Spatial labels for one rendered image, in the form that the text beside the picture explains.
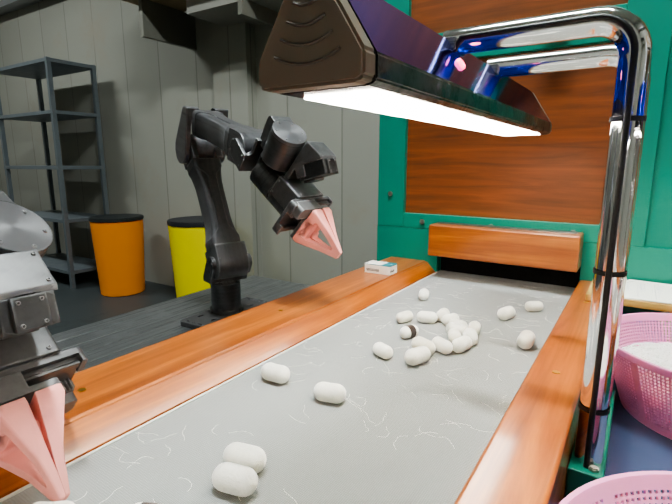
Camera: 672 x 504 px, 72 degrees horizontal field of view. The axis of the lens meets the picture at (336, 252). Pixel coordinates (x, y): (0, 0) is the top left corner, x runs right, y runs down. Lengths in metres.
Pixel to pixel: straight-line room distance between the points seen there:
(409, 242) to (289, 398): 0.68
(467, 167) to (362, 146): 1.67
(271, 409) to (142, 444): 0.13
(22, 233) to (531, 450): 0.44
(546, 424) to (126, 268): 3.50
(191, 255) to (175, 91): 1.34
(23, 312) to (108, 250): 3.39
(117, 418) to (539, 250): 0.78
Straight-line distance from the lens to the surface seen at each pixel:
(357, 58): 0.28
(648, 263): 1.03
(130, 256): 3.77
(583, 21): 0.47
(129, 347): 0.92
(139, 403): 0.53
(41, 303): 0.38
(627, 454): 0.65
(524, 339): 0.69
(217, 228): 0.98
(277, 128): 0.74
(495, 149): 1.06
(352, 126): 2.74
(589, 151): 1.03
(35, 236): 0.43
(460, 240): 1.02
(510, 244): 0.99
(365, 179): 2.69
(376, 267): 0.97
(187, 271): 3.03
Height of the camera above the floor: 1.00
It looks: 11 degrees down
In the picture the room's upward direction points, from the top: straight up
